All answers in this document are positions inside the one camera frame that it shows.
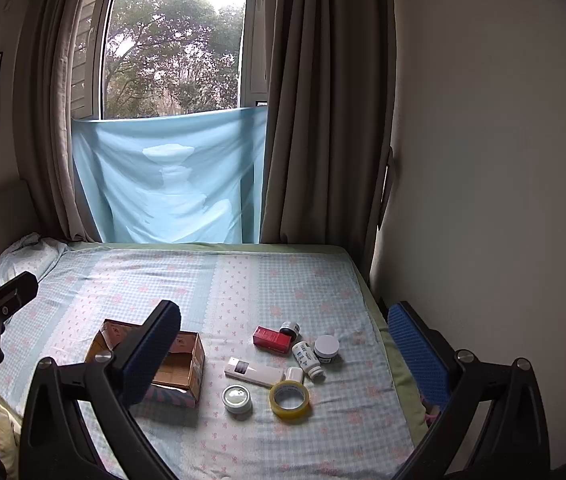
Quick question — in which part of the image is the checked floral bed sheet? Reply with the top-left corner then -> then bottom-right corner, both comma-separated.
0,242 -> 431,480

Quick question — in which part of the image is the white pill bottle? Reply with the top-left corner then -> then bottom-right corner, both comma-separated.
291,341 -> 326,381

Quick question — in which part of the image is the pale yellow cloth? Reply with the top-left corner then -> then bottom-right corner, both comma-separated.
0,397 -> 21,478

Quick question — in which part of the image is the checked floral pillow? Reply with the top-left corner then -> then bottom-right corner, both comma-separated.
0,232 -> 68,306

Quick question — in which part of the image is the yellow tape roll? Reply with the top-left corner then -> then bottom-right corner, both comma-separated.
269,380 -> 310,420

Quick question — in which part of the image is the window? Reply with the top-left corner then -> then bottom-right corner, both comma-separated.
70,0 -> 268,121

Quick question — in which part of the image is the silver tin can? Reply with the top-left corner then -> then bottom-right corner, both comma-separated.
222,384 -> 254,415

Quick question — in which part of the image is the grey and black cosmetic jar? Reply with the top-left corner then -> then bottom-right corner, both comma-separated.
314,335 -> 341,365

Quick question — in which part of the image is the green mattress cover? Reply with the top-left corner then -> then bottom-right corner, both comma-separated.
63,241 -> 431,443

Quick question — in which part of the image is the brown curtain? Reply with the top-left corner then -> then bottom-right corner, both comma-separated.
13,0 -> 128,243
260,0 -> 396,246

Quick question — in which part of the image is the red carton box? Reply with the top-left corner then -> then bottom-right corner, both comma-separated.
253,326 -> 294,354

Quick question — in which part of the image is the light blue cloth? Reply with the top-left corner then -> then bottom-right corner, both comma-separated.
72,106 -> 268,245

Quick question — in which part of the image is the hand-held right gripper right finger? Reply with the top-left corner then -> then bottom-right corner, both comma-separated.
388,301 -> 551,480

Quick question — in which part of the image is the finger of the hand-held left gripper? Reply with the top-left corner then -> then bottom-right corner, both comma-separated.
0,271 -> 40,338

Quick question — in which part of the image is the white remote control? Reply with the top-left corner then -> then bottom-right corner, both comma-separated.
224,356 -> 285,388

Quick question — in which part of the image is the open cardboard box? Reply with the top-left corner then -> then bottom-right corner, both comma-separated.
84,319 -> 206,403

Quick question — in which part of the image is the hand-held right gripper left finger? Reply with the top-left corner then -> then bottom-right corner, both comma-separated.
19,300 -> 184,480

